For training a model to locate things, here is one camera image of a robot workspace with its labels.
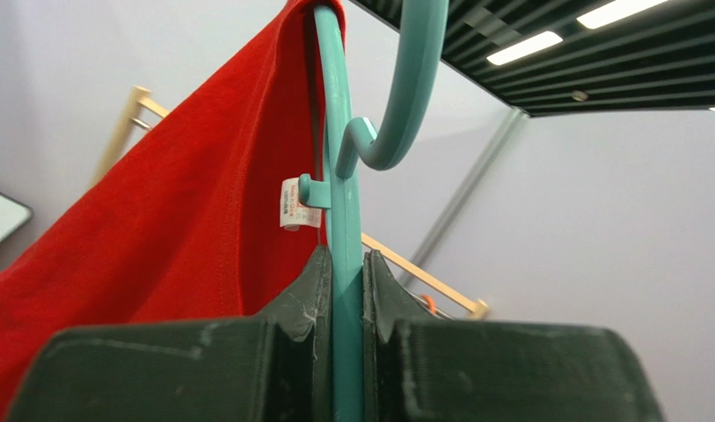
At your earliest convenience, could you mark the red t shirt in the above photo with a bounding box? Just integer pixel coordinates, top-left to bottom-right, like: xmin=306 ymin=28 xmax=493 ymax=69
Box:
xmin=0 ymin=1 xmax=325 ymax=421

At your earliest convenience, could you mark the aluminium corner profile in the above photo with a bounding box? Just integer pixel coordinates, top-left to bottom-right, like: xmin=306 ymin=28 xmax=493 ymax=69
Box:
xmin=412 ymin=107 xmax=529 ymax=267

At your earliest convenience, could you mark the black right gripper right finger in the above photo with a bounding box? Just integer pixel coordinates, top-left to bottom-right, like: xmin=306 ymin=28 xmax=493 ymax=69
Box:
xmin=363 ymin=251 xmax=664 ymax=421

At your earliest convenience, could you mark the metal clothes rail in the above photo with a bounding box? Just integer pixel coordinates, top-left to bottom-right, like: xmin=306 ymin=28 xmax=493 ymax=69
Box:
xmin=130 ymin=118 xmax=152 ymax=131

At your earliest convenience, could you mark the orange hanger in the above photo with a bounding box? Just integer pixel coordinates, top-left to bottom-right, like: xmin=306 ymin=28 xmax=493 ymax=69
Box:
xmin=420 ymin=295 xmax=438 ymax=316

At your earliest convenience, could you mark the ceiling light strip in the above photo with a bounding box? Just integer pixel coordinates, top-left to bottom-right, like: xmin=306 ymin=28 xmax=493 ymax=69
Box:
xmin=486 ymin=31 xmax=563 ymax=66
xmin=576 ymin=0 xmax=667 ymax=29

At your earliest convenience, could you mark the wooden clothes rack frame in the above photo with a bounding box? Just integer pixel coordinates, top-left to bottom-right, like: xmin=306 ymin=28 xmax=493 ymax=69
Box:
xmin=90 ymin=85 xmax=490 ymax=320

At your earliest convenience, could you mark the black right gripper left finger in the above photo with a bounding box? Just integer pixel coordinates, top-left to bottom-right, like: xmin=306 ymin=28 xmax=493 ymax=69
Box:
xmin=6 ymin=246 xmax=332 ymax=421

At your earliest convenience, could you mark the teal plastic hanger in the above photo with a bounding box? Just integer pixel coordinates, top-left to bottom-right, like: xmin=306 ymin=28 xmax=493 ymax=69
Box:
xmin=299 ymin=1 xmax=449 ymax=421

